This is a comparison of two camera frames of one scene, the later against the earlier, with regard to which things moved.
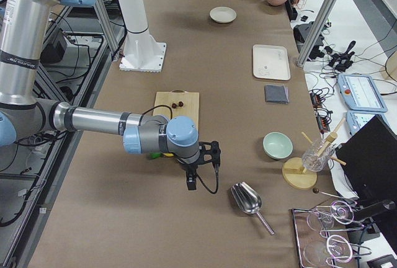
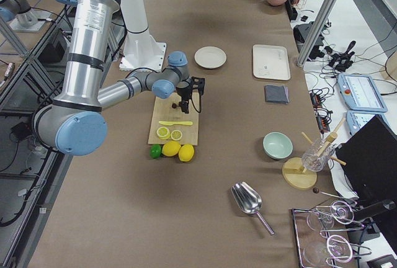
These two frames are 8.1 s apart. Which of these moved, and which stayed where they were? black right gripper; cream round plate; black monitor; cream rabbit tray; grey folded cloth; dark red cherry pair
Moved: black right gripper; cream round plate
Stayed: dark red cherry pair; cream rabbit tray; grey folded cloth; black monitor
